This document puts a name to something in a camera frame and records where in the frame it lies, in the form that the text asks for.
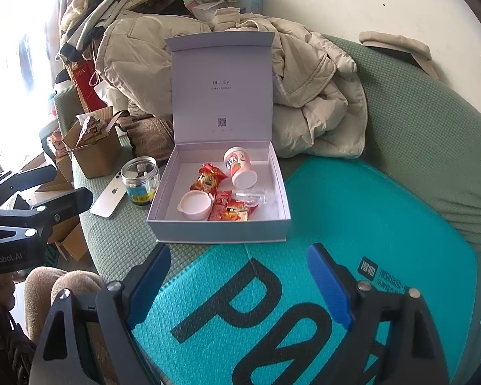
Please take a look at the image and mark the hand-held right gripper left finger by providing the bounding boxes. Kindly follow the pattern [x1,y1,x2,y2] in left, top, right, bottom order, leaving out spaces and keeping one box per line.
[28,243,172,385]

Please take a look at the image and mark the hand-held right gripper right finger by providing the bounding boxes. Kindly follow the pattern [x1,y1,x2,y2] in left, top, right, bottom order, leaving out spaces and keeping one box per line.
[307,243,450,385]

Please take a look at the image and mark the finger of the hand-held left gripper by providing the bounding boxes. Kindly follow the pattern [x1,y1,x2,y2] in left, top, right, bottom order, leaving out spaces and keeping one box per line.
[0,188,94,238]
[0,164,57,209]

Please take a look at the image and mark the white round plastic lid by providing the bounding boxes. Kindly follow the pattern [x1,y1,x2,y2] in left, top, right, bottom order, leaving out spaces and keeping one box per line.
[178,190,215,221]

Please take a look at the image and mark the red ketchup packet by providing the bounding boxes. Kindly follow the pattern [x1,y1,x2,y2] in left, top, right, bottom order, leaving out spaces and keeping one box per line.
[207,190,234,221]

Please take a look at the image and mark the red cartoon candy packet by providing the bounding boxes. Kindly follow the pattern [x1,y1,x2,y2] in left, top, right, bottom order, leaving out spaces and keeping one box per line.
[220,202,250,222]
[190,163,229,192]

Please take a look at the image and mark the clear suction cup clip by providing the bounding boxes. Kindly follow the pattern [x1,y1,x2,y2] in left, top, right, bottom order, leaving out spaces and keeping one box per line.
[234,186,271,209]

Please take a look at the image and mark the pink chewing gum bottle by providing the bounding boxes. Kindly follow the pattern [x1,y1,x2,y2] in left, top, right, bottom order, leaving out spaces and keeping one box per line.
[224,146,259,189]

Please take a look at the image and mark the light purple gift box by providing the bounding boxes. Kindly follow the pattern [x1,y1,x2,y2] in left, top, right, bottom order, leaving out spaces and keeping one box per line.
[146,32,292,244]

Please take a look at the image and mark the silver smartphone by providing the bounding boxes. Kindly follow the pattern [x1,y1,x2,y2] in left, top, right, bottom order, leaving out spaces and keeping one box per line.
[89,172,129,219]

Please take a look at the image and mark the cardboard box with teal print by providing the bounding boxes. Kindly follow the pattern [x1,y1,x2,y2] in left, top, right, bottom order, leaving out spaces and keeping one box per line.
[34,166,89,263]

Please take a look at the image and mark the brown paper bag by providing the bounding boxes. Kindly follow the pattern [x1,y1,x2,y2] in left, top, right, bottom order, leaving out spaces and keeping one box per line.
[62,106,123,179]

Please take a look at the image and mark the person's beige fleece trousers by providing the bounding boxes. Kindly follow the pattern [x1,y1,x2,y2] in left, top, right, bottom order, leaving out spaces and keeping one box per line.
[24,267,109,385]

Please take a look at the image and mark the clear jar with yellow label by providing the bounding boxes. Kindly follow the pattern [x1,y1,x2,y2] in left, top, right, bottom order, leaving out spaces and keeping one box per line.
[121,156,161,206]

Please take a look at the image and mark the person's dark jacket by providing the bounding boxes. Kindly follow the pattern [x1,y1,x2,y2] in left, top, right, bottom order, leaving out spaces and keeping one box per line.
[0,281,37,385]

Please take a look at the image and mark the teal bubble mailer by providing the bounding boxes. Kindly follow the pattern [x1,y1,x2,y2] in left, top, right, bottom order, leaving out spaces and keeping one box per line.
[130,156,479,385]

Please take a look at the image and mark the red paper bag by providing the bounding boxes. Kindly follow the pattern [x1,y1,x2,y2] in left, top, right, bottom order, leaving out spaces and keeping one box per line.
[64,54,111,113]

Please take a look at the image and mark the brown woven cushion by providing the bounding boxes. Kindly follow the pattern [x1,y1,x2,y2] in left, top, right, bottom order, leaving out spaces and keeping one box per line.
[126,114,175,159]

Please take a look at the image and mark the green sofa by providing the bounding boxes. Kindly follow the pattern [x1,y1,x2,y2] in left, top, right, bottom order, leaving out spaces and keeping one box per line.
[52,34,481,385]

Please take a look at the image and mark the beige cloth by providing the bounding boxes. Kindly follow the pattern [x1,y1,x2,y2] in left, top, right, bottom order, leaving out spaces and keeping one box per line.
[359,31,439,79]

